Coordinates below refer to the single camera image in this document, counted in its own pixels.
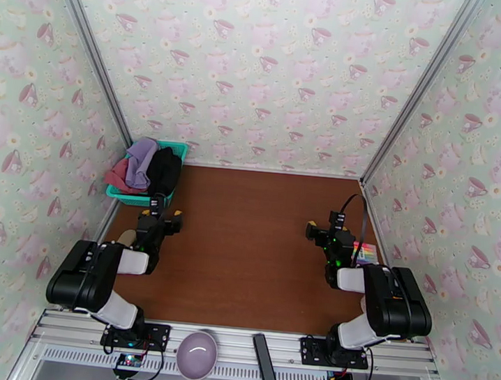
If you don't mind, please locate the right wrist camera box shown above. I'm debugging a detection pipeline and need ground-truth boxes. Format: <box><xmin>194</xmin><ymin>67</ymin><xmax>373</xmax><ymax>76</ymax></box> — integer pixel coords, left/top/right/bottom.
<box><xmin>327</xmin><ymin>209</ymin><xmax>350</xmax><ymax>234</ymax></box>

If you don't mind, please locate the lavender purple garment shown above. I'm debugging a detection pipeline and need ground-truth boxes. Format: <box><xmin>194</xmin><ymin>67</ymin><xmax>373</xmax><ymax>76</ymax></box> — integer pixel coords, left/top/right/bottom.
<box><xmin>123</xmin><ymin>136</ymin><xmax>162</xmax><ymax>192</ymax></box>

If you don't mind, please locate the rainbow sticky notes pack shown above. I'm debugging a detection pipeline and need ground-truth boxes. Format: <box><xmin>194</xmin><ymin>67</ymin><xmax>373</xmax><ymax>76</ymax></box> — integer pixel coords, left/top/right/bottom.
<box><xmin>350</xmin><ymin>241</ymin><xmax>380</xmax><ymax>268</ymax></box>

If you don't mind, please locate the teal plastic mesh basket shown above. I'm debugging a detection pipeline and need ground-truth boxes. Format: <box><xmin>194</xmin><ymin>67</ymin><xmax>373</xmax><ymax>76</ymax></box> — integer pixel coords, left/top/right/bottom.
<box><xmin>104</xmin><ymin>136</ymin><xmax>190</xmax><ymax>211</ymax></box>

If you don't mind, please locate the black rectangular bar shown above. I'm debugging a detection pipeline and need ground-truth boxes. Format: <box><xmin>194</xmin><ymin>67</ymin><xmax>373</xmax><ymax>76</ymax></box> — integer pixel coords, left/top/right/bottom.
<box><xmin>248</xmin><ymin>333</ymin><xmax>287</xmax><ymax>380</ymax></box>

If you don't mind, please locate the left aluminium corner post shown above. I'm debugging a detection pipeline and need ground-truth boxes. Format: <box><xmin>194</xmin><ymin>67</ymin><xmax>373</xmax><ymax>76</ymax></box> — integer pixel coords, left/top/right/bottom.
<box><xmin>33</xmin><ymin>0</ymin><xmax>145</xmax><ymax>147</ymax></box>

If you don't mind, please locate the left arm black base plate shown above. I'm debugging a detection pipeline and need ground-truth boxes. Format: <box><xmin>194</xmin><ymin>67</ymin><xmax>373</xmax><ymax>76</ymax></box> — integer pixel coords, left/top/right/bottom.
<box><xmin>100</xmin><ymin>317</ymin><xmax>172</xmax><ymax>353</ymax></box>

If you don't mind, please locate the aluminium corner post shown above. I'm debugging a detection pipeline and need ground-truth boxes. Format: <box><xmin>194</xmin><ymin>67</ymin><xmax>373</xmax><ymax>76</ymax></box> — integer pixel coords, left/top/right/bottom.
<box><xmin>33</xmin><ymin>0</ymin><xmax>145</xmax><ymax>147</ymax></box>
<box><xmin>360</xmin><ymin>0</ymin><xmax>489</xmax><ymax>195</ymax></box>

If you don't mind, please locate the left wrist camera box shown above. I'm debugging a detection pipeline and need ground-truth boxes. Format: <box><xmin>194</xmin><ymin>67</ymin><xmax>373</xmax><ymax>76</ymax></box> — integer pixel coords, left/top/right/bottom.
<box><xmin>148</xmin><ymin>193</ymin><xmax>167</xmax><ymax>222</ymax></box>

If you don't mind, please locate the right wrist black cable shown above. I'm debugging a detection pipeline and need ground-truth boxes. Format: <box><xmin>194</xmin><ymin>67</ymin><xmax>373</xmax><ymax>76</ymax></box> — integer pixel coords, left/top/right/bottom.
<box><xmin>337</xmin><ymin>192</ymin><xmax>371</xmax><ymax>256</ymax></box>

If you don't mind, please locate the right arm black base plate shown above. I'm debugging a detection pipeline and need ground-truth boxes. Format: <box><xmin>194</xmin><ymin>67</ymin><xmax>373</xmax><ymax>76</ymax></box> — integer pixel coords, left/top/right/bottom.
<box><xmin>298</xmin><ymin>335</ymin><xmax>372</xmax><ymax>371</ymax></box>

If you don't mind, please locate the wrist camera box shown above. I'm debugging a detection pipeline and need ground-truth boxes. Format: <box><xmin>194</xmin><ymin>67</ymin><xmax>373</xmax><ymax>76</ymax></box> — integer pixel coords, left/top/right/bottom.
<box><xmin>327</xmin><ymin>209</ymin><xmax>350</xmax><ymax>234</ymax></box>
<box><xmin>148</xmin><ymin>193</ymin><xmax>167</xmax><ymax>222</ymax></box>

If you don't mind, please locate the aluminium front rail frame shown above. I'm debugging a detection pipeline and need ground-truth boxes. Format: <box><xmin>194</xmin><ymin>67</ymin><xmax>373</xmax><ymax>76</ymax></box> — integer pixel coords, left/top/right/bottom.
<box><xmin>29</xmin><ymin>307</ymin><xmax>442</xmax><ymax>379</ymax></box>

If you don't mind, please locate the maroon red tank top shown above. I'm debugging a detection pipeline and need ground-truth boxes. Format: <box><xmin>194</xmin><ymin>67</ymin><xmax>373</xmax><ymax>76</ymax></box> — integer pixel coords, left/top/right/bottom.
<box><xmin>103</xmin><ymin>155</ymin><xmax>147</xmax><ymax>196</ymax></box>

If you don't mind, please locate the black garment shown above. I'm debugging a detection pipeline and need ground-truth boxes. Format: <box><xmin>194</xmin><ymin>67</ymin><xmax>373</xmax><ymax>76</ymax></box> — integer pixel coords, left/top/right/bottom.
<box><xmin>144</xmin><ymin>145</ymin><xmax>184</xmax><ymax>201</ymax></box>

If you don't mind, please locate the right aluminium corner post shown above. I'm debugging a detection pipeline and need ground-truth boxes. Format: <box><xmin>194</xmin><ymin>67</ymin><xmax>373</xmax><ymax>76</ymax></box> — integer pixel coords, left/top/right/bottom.
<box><xmin>360</xmin><ymin>0</ymin><xmax>489</xmax><ymax>195</ymax></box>

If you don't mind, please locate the right base black cable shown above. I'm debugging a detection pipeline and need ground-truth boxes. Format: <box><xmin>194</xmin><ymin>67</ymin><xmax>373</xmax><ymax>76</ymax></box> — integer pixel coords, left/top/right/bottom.
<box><xmin>345</xmin><ymin>342</ymin><xmax>377</xmax><ymax>380</ymax></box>

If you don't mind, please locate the small electronics circuit board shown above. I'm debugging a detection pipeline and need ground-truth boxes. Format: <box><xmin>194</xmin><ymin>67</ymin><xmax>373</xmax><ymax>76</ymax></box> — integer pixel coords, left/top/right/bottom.
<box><xmin>114</xmin><ymin>352</ymin><xmax>146</xmax><ymax>373</ymax></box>

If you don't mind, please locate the left base black cable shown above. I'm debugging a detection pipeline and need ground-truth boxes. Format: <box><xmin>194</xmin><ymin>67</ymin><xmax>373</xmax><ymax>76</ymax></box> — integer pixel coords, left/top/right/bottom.
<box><xmin>128</xmin><ymin>346</ymin><xmax>166</xmax><ymax>380</ymax></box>

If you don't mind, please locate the purple bowl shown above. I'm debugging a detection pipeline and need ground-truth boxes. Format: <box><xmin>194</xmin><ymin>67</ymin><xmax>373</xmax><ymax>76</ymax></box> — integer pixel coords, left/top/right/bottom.
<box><xmin>174</xmin><ymin>328</ymin><xmax>221</xmax><ymax>380</ymax></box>

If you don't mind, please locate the base black cable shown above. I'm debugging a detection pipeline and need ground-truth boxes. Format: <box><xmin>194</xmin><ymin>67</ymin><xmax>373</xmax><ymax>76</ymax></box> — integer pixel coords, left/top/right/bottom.
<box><xmin>345</xmin><ymin>342</ymin><xmax>377</xmax><ymax>380</ymax></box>
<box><xmin>128</xmin><ymin>346</ymin><xmax>166</xmax><ymax>380</ymax></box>

